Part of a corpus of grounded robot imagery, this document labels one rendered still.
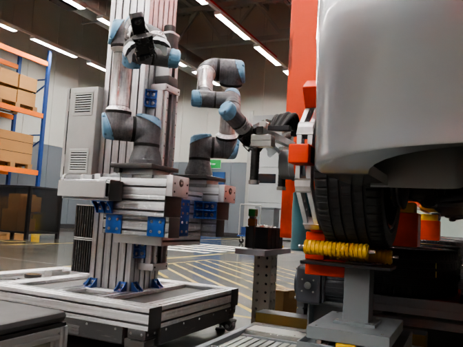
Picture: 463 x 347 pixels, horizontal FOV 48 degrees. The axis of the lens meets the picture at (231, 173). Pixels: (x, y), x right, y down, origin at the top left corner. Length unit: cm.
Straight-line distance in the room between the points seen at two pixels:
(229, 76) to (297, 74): 39
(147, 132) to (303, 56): 98
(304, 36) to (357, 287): 139
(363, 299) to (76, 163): 154
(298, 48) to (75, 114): 122
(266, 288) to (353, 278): 89
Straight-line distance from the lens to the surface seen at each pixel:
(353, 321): 214
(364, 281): 211
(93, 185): 231
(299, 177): 194
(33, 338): 140
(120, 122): 234
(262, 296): 293
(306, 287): 248
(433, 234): 452
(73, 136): 279
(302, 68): 283
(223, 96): 230
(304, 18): 292
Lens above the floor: 61
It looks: 5 degrees up
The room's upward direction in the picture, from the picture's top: 3 degrees clockwise
